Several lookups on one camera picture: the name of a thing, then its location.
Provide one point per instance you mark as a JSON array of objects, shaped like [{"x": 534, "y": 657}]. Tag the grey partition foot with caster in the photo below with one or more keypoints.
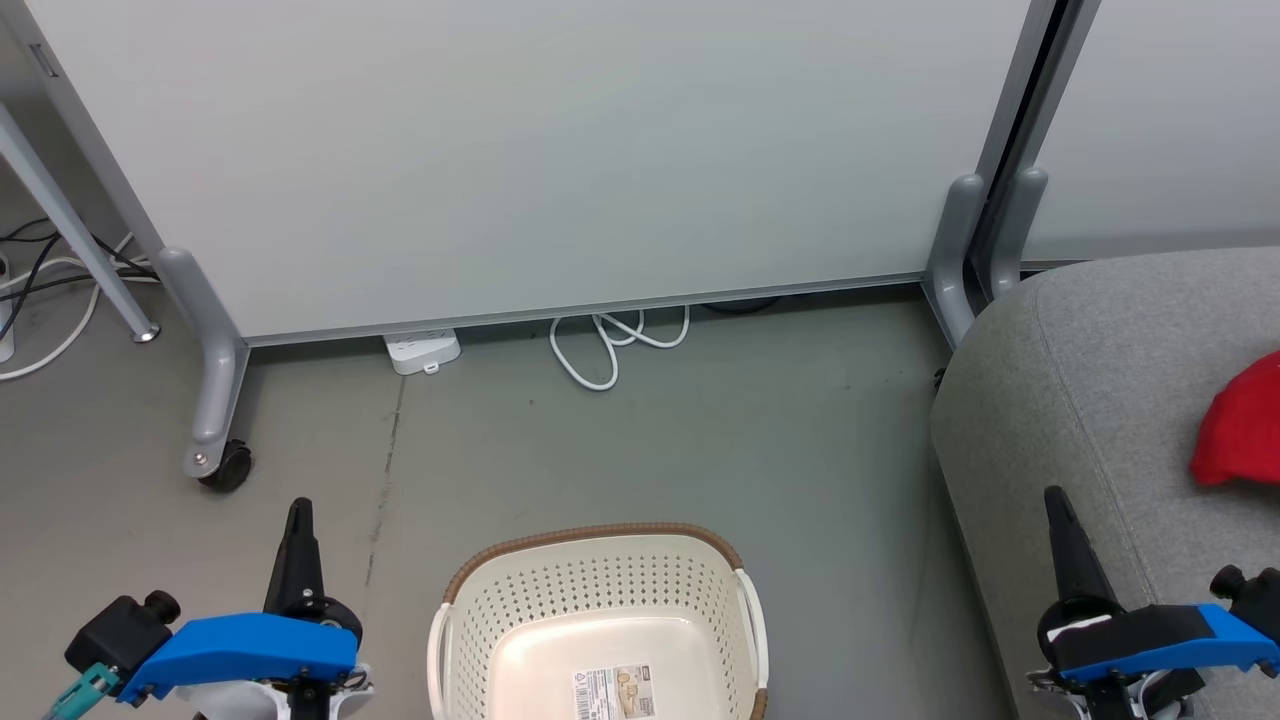
[{"x": 215, "y": 380}]

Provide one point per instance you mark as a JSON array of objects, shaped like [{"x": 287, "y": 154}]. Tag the printed label in basket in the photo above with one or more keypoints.
[{"x": 613, "y": 692}]

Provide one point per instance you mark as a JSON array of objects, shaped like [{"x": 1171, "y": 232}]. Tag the grey metal table leg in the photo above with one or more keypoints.
[{"x": 70, "y": 230}]

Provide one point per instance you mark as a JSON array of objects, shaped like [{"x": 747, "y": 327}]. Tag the white power strip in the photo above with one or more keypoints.
[{"x": 422, "y": 351}]

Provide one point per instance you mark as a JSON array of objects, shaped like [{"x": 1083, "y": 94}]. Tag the large white partition panel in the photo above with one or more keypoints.
[{"x": 550, "y": 150}]

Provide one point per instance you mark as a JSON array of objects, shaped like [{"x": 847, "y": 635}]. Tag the plain red garment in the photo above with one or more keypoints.
[{"x": 1245, "y": 425}]

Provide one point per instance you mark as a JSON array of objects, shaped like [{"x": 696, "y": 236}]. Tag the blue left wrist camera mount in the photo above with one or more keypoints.
[{"x": 240, "y": 645}]

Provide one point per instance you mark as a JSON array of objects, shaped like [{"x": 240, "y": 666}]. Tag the cream perforated laundry basket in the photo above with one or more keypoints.
[{"x": 600, "y": 590}]

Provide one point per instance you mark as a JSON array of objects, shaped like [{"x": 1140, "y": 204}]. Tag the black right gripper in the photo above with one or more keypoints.
[{"x": 1140, "y": 630}]

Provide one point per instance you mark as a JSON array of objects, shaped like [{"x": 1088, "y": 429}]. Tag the black caster wheel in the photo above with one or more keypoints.
[{"x": 230, "y": 468}]

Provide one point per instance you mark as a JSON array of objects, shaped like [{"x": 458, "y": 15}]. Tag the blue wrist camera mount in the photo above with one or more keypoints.
[
  {"x": 240, "y": 645},
  {"x": 1235, "y": 645}
]

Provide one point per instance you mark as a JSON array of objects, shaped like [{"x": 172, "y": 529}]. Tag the grey fabric sofa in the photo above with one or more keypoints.
[{"x": 1100, "y": 400}]

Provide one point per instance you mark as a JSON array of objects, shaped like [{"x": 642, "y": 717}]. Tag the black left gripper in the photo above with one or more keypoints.
[{"x": 125, "y": 635}]

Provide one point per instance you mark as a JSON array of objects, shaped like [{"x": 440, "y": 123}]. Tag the small white partition panel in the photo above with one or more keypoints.
[{"x": 1170, "y": 120}]

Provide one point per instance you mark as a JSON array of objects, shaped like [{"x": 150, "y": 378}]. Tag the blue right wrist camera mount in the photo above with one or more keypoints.
[{"x": 1235, "y": 645}]

